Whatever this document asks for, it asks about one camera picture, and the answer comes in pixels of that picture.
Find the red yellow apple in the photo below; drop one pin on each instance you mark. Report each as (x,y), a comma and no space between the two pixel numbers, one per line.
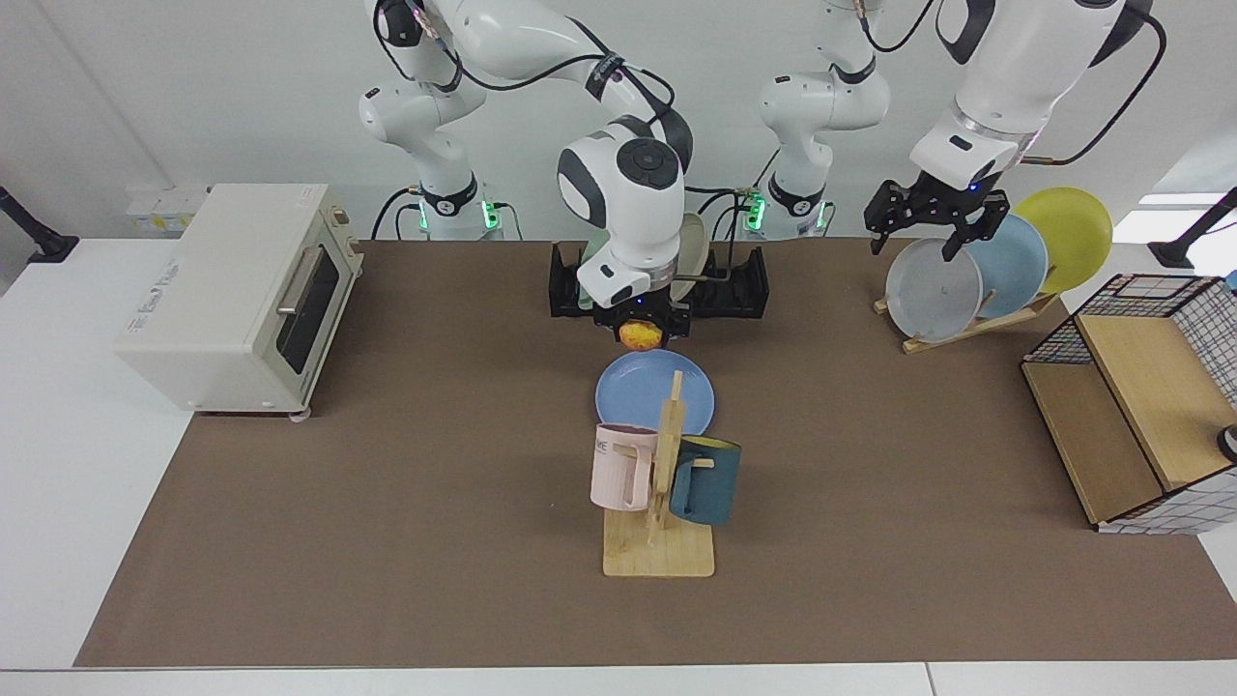
(642,336)

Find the pale grey plate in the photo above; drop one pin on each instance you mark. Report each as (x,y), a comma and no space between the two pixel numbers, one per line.
(933,290)

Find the light blue plate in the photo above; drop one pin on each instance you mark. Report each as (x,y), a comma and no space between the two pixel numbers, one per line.
(1015,266)

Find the beige grey plate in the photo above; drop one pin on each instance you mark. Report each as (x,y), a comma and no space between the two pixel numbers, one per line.
(691,251)

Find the black dish rack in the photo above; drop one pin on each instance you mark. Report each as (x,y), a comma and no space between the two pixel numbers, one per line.
(734,290)

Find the pale green plate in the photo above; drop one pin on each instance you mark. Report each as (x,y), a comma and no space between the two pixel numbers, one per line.
(591,246)

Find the wooden plate stand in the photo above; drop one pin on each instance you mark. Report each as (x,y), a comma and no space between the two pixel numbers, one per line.
(966,332)

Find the yellow plate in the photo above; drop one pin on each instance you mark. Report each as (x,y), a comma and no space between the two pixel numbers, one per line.
(1073,232)

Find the pink cup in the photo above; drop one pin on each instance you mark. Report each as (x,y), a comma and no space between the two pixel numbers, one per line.
(618,474)

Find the dark teal cup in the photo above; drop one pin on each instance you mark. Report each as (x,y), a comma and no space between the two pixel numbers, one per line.
(710,483)

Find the wooden cup stand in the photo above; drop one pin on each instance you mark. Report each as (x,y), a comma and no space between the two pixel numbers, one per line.
(657,556)

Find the brown table cloth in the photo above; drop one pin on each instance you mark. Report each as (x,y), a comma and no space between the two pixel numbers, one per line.
(387,532)

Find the small grey round object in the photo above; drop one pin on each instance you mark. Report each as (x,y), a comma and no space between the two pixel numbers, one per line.
(1227,443)

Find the pale toaster oven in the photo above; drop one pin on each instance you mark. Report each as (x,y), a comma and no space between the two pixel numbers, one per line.
(193,329)

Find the white socket box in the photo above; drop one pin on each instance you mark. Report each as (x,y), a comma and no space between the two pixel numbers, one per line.
(164,208)

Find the black camera stand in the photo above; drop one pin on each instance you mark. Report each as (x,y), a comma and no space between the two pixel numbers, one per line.
(1184,253)
(39,242)

